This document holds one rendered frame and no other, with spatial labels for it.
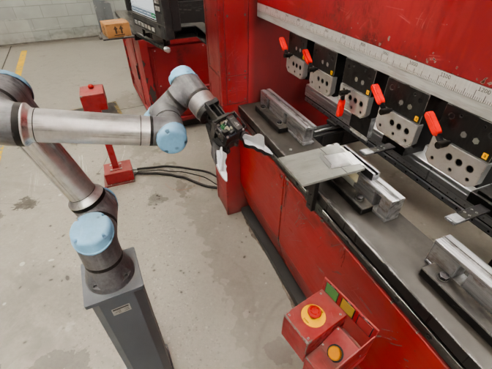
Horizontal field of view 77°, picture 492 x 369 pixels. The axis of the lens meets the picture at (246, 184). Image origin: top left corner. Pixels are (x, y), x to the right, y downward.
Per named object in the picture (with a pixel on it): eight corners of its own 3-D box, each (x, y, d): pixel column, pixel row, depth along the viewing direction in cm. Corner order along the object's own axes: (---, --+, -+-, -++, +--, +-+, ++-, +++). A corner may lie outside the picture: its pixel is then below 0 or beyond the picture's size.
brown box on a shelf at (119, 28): (99, 33, 280) (95, 17, 272) (129, 30, 289) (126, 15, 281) (103, 41, 259) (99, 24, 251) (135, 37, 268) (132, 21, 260)
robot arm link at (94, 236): (80, 275, 91) (63, 245, 83) (83, 242, 101) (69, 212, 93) (122, 265, 94) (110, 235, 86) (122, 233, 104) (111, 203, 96)
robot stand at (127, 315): (138, 397, 142) (83, 307, 94) (132, 360, 155) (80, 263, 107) (176, 378, 148) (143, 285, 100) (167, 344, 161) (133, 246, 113)
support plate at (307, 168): (277, 159, 118) (277, 157, 118) (335, 146, 126) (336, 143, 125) (302, 187, 105) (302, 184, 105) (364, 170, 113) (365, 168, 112)
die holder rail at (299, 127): (260, 105, 184) (261, 89, 178) (269, 103, 186) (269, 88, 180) (303, 146, 148) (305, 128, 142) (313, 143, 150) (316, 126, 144)
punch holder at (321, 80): (308, 84, 129) (313, 42, 119) (325, 82, 131) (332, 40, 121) (329, 98, 118) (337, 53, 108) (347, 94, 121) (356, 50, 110)
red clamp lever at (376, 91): (371, 83, 91) (384, 113, 89) (383, 81, 92) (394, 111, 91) (367, 86, 92) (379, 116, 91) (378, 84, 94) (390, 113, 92)
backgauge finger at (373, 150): (351, 148, 125) (353, 138, 122) (401, 137, 133) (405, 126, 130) (371, 165, 117) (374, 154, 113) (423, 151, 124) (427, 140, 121)
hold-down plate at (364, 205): (314, 170, 133) (315, 164, 131) (325, 167, 134) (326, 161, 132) (359, 215, 111) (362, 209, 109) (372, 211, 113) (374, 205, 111)
